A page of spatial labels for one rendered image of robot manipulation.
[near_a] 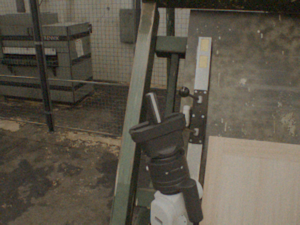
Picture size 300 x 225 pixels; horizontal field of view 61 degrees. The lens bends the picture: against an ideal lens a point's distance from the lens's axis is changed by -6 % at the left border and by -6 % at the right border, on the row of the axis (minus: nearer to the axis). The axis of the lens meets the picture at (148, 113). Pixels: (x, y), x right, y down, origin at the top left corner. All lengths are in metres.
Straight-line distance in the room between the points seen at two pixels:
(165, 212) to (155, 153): 0.13
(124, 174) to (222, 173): 0.35
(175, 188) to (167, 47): 0.73
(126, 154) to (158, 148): 0.46
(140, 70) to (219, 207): 0.59
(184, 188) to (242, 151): 0.48
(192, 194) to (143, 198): 0.52
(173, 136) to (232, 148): 0.48
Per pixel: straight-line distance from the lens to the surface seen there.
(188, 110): 1.02
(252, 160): 1.02
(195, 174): 0.98
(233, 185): 1.02
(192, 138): 0.98
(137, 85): 1.05
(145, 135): 0.54
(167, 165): 0.56
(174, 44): 1.18
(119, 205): 1.03
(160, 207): 0.60
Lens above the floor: 1.83
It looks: 23 degrees down
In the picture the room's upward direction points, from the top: straight up
